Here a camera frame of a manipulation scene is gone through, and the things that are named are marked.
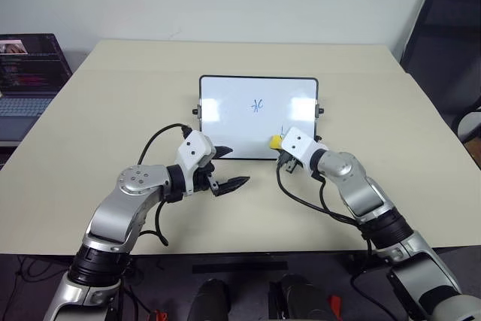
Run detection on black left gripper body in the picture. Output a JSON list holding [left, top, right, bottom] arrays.
[[192, 159, 219, 194]]

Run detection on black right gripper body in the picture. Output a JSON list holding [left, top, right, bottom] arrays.
[[276, 148, 304, 177]]

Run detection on black-framed whiteboard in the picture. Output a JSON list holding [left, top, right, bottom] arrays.
[[191, 74, 326, 161]]

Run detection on dark rounded shape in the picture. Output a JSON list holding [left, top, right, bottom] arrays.
[[268, 273, 334, 321], [186, 277, 231, 321]]

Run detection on grey rounded object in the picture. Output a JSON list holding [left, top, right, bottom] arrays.
[[457, 109, 481, 145]]

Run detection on black mesh chair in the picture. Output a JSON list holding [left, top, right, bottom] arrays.
[[399, 0, 481, 141]]

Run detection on open grey laptop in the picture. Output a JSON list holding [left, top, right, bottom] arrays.
[[0, 32, 74, 142]]

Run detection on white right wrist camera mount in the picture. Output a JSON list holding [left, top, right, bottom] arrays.
[[281, 126, 328, 180]]

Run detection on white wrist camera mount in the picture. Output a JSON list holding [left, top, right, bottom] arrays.
[[281, 126, 328, 180], [174, 130, 216, 195]]

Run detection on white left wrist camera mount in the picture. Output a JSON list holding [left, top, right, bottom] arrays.
[[174, 130, 216, 195]]

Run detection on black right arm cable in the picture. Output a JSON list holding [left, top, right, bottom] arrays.
[[275, 162, 374, 259]]

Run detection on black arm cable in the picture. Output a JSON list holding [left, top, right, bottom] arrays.
[[137, 123, 195, 248], [275, 162, 374, 259]]

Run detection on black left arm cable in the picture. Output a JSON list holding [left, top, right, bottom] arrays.
[[137, 123, 195, 248]]

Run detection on black floor cable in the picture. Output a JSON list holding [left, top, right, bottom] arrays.
[[14, 255, 78, 283], [349, 271, 394, 309]]

